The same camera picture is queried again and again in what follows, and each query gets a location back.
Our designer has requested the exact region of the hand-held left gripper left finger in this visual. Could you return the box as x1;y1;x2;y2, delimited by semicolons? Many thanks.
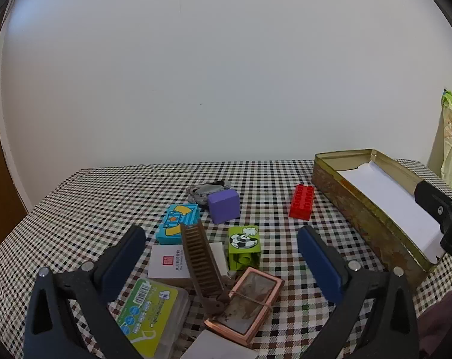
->
22;225;148;359

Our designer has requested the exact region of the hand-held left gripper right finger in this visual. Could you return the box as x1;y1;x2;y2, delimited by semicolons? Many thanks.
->
296;225;421;359

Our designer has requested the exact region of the copper framed mirror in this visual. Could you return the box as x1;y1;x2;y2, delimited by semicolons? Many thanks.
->
204;267;285;346

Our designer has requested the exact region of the red building block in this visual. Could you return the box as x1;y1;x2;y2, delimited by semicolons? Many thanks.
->
288;184;315;219

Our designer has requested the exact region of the brown folding comb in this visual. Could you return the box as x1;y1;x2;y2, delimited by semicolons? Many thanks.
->
180;219;236;317

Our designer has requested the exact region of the purple cube box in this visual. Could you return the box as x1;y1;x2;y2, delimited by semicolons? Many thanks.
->
207;189;240;225

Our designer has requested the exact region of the white box with red label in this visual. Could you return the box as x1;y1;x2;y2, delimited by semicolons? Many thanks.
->
147;244;193;288

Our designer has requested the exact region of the checked tablecloth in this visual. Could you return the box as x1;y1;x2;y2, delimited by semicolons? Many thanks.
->
0;159;452;359

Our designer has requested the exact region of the white paper liner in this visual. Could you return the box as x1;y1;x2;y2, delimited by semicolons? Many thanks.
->
336;160;444;264

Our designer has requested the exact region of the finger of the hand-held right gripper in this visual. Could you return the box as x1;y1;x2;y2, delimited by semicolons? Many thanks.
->
414;181;452;270

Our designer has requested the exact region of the green building block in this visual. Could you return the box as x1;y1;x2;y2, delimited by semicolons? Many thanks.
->
227;225;260;272

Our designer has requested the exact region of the blue building block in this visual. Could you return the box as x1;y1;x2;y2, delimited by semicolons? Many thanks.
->
155;204;201;245

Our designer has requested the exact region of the gold metal tin box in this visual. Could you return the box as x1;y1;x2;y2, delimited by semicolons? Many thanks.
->
311;149;452;294

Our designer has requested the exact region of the clear dental floss box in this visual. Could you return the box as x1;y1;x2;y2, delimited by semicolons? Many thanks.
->
108;278;191;359

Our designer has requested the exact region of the small grey item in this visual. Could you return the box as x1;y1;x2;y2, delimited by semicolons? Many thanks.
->
186;180;232;206

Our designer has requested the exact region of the white card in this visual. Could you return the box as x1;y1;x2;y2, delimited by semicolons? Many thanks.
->
181;329;260;359

